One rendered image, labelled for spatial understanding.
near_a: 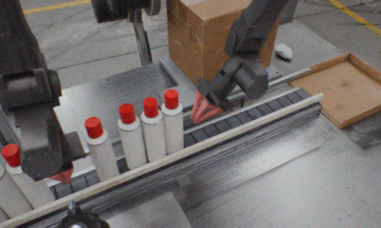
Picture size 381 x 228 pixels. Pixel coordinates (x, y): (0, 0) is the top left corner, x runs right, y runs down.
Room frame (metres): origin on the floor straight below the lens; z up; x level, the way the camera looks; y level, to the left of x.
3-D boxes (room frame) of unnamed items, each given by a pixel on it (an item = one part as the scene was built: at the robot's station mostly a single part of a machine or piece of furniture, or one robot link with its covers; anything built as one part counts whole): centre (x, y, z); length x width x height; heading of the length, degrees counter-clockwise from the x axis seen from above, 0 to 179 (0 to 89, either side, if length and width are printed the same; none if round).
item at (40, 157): (0.33, 0.23, 1.22); 0.11 x 0.09 x 0.12; 21
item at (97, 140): (0.46, 0.21, 0.98); 0.05 x 0.05 x 0.20
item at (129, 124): (0.50, 0.14, 0.98); 0.05 x 0.05 x 0.20
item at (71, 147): (0.36, 0.25, 1.13); 0.10 x 0.07 x 0.07; 117
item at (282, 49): (1.07, -0.37, 0.85); 0.08 x 0.07 x 0.04; 1
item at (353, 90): (0.85, -0.54, 0.85); 0.30 x 0.26 x 0.04; 118
